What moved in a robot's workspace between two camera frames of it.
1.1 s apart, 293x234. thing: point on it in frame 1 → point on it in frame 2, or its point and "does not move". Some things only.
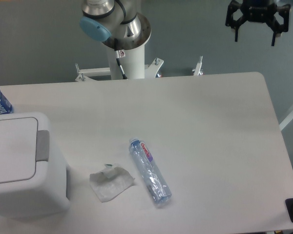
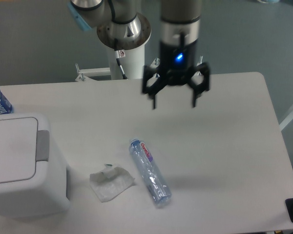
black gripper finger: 275,26 → 204,86
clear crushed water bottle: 156,185 does not move
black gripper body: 258,10 → 176,62
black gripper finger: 233,6 → 153,90
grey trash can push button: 42,145 does not move
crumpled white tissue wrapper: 108,182 does not move
